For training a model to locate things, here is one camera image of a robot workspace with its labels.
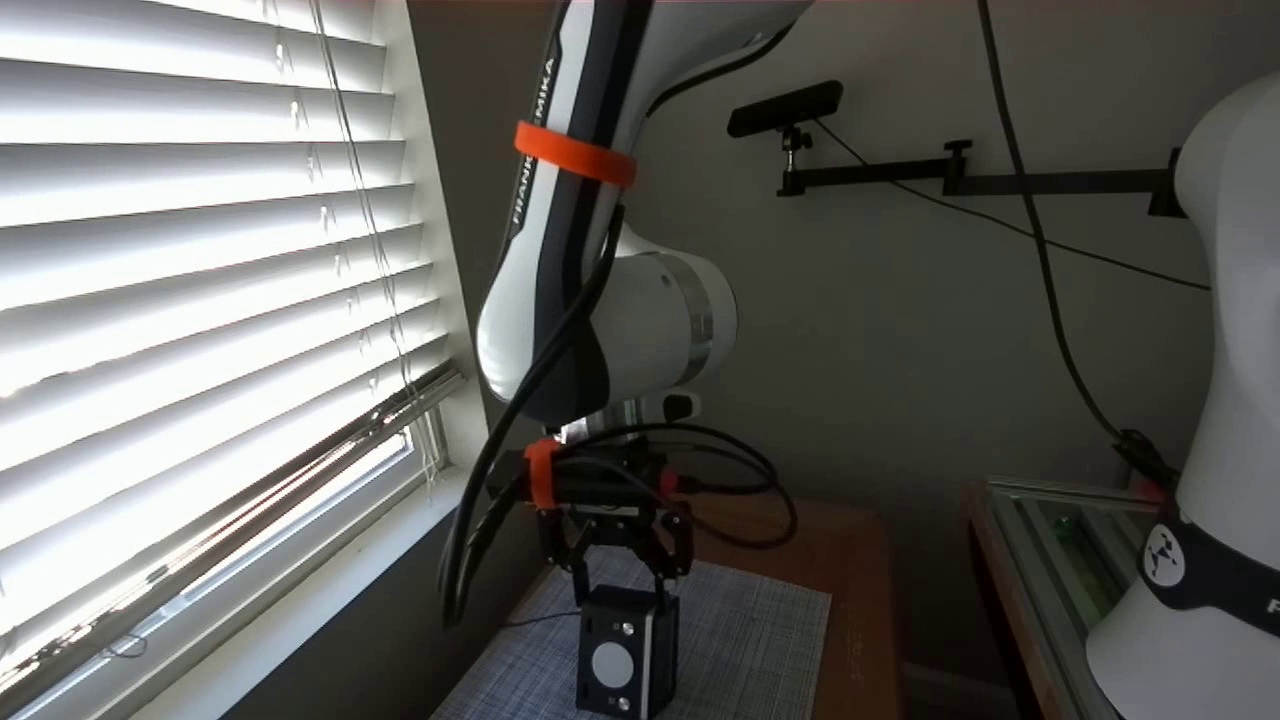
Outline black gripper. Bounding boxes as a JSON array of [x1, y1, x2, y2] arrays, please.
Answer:
[[535, 442, 693, 632]]

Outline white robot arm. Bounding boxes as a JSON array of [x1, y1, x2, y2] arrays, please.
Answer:
[[444, 0, 809, 611]]

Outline blue-grey woven mat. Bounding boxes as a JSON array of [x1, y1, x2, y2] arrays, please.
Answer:
[[432, 556, 829, 720]]

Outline wooden table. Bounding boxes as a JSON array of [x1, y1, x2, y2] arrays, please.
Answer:
[[697, 498, 903, 720]]

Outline green glass side table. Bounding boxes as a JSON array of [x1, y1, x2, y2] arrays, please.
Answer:
[[970, 480, 1158, 720]]

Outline white window blinds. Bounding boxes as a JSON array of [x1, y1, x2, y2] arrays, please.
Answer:
[[0, 0, 463, 673]]

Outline black clock power cable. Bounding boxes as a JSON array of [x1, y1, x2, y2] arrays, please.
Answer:
[[498, 603, 585, 634]]

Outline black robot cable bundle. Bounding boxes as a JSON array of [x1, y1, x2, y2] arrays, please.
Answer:
[[437, 0, 801, 632]]

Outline white window frame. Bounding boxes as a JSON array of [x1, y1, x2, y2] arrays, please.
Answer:
[[0, 0, 502, 720]]

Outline black stereo camera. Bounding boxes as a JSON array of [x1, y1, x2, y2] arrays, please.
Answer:
[[728, 80, 846, 137]]

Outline black hanging cable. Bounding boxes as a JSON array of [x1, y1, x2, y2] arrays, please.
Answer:
[[971, 0, 1194, 473]]

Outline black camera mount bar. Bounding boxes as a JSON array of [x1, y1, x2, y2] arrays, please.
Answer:
[[781, 122, 1182, 216]]

